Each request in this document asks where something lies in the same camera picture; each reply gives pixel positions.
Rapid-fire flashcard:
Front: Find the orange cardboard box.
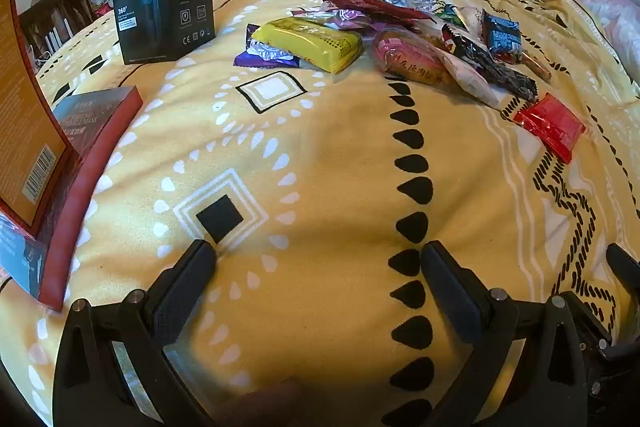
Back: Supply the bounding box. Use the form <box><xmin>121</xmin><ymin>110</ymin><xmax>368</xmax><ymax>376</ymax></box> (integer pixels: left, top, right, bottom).
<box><xmin>0</xmin><ymin>0</ymin><xmax>76</xmax><ymax>228</ymax></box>

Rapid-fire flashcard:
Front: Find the dark red mask box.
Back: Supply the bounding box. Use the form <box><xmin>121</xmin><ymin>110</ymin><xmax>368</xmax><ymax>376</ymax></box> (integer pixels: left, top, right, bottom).
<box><xmin>37</xmin><ymin>86</ymin><xmax>144</xmax><ymax>312</ymax></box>

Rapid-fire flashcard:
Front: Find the yellow bread packet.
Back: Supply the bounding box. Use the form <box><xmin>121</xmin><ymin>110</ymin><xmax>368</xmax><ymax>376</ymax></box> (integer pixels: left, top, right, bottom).
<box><xmin>250</xmin><ymin>18</ymin><xmax>364</xmax><ymax>74</ymax></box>

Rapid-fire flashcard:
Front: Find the purple prune packet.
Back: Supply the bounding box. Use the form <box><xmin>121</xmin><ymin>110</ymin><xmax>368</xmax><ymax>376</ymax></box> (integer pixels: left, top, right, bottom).
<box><xmin>233</xmin><ymin>24</ymin><xmax>306</xmax><ymax>70</ymax></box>

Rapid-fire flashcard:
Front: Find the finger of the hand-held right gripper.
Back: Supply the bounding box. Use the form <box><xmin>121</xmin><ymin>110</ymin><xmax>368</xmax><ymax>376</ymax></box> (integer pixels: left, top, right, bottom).
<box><xmin>606</xmin><ymin>243</ymin><xmax>640</xmax><ymax>290</ymax></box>
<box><xmin>562</xmin><ymin>291</ymin><xmax>623</xmax><ymax>358</ymax></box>

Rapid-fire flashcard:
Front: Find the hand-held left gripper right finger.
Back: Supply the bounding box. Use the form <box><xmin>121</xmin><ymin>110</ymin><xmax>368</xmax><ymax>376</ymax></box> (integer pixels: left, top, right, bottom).
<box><xmin>421</xmin><ymin>241</ymin><xmax>586</xmax><ymax>427</ymax></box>

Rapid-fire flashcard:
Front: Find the pink clear pastry packet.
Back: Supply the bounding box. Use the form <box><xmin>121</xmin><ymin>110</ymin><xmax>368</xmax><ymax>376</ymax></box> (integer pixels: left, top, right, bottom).
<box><xmin>375</xmin><ymin>29</ymin><xmax>448</xmax><ymax>88</ymax></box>

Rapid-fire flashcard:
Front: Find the dark wooden chair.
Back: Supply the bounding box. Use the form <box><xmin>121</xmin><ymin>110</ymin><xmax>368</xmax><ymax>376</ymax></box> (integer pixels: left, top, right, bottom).
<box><xmin>17</xmin><ymin>0</ymin><xmax>113</xmax><ymax>58</ymax></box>

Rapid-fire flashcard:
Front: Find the brown stick snack packet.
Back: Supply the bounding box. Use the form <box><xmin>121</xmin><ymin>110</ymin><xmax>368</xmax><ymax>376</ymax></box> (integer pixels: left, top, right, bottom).
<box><xmin>520</xmin><ymin>49</ymin><xmax>553</xmax><ymax>82</ymax></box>

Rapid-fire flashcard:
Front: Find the small red snack packet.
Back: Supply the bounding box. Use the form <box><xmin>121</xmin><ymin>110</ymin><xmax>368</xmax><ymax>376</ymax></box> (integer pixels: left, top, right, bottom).
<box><xmin>513</xmin><ymin>93</ymin><xmax>587</xmax><ymax>164</ymax></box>

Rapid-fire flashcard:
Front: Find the white green snack packet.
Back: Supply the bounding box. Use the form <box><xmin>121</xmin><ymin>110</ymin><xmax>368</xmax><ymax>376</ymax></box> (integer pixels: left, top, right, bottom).
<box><xmin>430</xmin><ymin>4</ymin><xmax>483</xmax><ymax>38</ymax></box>

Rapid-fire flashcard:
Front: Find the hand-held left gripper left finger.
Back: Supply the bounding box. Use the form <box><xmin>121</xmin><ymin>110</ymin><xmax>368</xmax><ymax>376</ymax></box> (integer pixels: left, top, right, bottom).
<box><xmin>52</xmin><ymin>239</ymin><xmax>217</xmax><ymax>427</ymax></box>

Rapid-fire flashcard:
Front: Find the red and blue printed box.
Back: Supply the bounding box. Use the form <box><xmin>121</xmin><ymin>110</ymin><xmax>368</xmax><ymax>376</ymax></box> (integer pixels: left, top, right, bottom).
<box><xmin>0</xmin><ymin>202</ymin><xmax>48</xmax><ymax>300</ymax></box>

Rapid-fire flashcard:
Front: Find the dark brown snack packet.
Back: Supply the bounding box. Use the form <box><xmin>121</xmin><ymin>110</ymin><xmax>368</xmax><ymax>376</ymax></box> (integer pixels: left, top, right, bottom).
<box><xmin>442</xmin><ymin>24</ymin><xmax>540</xmax><ymax>104</ymax></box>

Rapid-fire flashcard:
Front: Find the blue black snack packet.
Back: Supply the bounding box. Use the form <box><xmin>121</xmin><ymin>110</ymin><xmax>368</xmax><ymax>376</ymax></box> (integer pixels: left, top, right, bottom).
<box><xmin>482</xmin><ymin>13</ymin><xmax>524</xmax><ymax>56</ymax></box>

